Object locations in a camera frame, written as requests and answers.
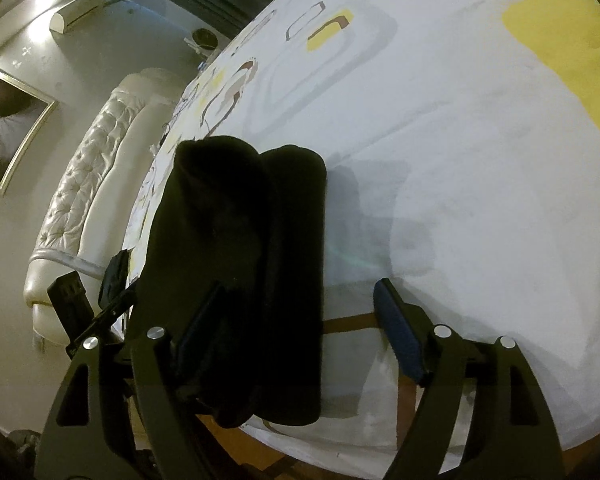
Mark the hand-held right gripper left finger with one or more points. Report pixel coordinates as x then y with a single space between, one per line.
195 335

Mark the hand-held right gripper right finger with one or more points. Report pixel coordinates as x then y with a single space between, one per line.
400 335

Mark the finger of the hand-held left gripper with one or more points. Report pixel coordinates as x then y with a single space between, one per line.
115 275

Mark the black pants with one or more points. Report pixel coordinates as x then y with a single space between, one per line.
240 235

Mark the white tufted leather headboard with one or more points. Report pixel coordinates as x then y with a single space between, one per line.
95 170

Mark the printed white bedsheet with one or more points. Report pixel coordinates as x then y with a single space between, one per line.
455 160

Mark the round dark fixture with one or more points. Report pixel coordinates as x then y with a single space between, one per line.
203 40

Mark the white air conditioner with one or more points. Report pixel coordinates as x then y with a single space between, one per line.
77 10

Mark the framed wall picture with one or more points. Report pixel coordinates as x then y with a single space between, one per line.
10 120

